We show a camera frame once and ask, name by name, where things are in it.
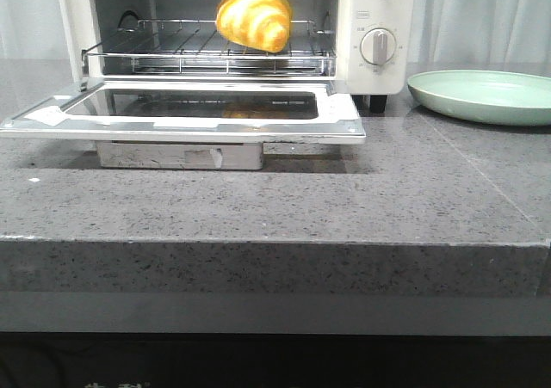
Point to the white Toshiba toaster oven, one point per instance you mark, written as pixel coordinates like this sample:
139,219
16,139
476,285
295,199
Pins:
87,22

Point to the light green round plate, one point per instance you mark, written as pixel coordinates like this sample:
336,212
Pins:
490,97

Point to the orange striped croissant bread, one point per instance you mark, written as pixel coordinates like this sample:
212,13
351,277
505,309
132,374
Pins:
264,25

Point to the lower beige timer knob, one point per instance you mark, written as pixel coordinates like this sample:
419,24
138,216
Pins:
378,46

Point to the metal wire oven rack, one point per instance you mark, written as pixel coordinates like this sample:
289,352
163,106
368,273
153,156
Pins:
195,47

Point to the white background curtain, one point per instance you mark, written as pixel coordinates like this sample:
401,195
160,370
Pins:
443,31

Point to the white glass oven door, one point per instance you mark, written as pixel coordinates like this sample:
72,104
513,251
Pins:
191,123

